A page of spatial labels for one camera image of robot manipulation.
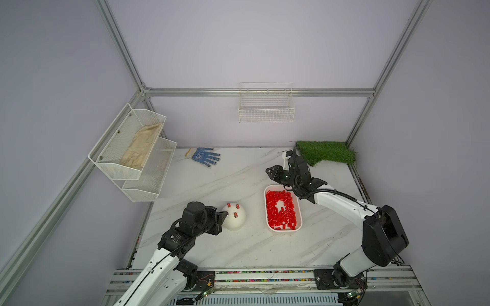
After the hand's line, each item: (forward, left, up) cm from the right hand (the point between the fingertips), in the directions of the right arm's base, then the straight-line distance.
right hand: (268, 172), depth 86 cm
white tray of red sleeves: (-11, -7, -18) cm, 22 cm away
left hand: (-18, +18, -2) cm, 25 cm away
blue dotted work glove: (+29, +39, -18) cm, 52 cm away
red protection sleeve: (-13, +18, -6) cm, 23 cm away
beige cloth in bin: (+7, +55, +13) cm, 57 cm away
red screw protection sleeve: (-13, +14, -6) cm, 21 cm away
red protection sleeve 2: (-17, +15, -7) cm, 24 cm away
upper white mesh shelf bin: (+3, +61, +13) cm, 63 cm away
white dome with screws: (-18, +15, -8) cm, 25 cm away
